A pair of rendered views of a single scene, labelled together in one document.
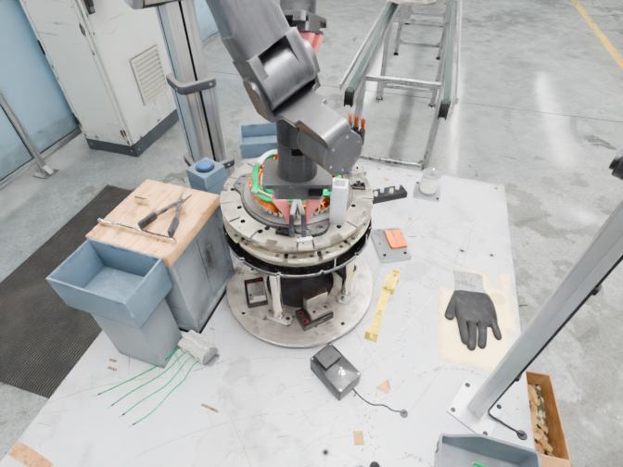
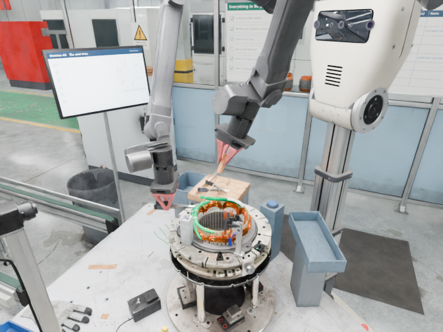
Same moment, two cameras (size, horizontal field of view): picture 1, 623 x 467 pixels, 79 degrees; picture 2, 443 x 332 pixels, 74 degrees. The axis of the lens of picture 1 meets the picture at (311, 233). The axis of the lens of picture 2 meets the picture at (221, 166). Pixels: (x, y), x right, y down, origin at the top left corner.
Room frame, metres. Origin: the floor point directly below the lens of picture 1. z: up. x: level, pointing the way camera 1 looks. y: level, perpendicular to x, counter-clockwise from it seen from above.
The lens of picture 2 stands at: (0.71, -0.71, 1.68)
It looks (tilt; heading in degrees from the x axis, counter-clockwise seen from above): 26 degrees down; 96
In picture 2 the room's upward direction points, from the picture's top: straight up
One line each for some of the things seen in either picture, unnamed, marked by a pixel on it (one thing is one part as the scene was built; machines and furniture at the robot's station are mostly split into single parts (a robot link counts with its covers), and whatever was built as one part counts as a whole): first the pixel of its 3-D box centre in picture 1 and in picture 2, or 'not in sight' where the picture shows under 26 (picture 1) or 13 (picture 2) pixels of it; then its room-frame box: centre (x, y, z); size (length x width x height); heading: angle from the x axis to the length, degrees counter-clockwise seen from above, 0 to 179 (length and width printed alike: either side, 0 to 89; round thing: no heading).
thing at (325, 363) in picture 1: (335, 370); (144, 304); (0.37, -0.05, 0.81); 0.10 x 0.06 x 0.06; 41
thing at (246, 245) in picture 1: (261, 249); not in sight; (0.49, 0.10, 1.05); 0.09 x 0.04 x 0.01; 76
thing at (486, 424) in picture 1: (476, 408); not in sight; (0.30, -0.34, 0.78); 0.09 x 0.09 x 0.01; 49
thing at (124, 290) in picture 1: (132, 311); (189, 207); (0.44, 0.37, 0.92); 0.17 x 0.11 x 0.28; 71
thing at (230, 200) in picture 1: (297, 193); (220, 228); (0.62, 0.03, 1.09); 0.32 x 0.32 x 0.01
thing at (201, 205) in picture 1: (158, 218); (219, 190); (0.59, 0.33, 1.05); 0.20 x 0.19 x 0.02; 161
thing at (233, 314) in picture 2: not in sight; (233, 313); (0.68, -0.07, 0.83); 0.05 x 0.04 x 0.02; 40
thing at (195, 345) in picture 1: (197, 347); not in sight; (0.43, 0.26, 0.80); 0.10 x 0.05 x 0.04; 58
